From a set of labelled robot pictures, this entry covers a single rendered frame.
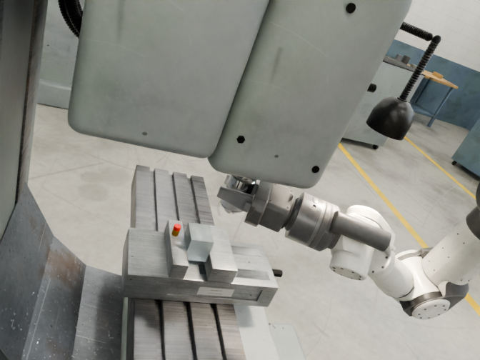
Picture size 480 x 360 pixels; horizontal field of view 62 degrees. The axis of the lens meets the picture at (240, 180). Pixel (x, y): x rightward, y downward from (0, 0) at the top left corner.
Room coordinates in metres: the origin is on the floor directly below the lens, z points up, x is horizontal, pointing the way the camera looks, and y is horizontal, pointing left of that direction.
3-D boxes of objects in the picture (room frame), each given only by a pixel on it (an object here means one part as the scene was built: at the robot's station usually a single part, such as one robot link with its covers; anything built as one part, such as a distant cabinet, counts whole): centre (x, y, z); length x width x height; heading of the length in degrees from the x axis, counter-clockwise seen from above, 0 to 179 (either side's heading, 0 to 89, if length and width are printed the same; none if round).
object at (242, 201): (0.60, 0.00, 1.24); 0.06 x 0.02 x 0.03; 88
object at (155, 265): (0.74, 0.01, 0.96); 0.35 x 0.15 x 0.11; 114
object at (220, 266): (0.75, -0.02, 1.00); 0.15 x 0.06 x 0.04; 24
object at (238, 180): (0.63, 0.00, 1.26); 0.05 x 0.05 x 0.01
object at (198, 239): (0.73, 0.04, 1.02); 0.06 x 0.05 x 0.06; 24
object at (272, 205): (0.63, -0.10, 1.23); 0.13 x 0.12 x 0.10; 178
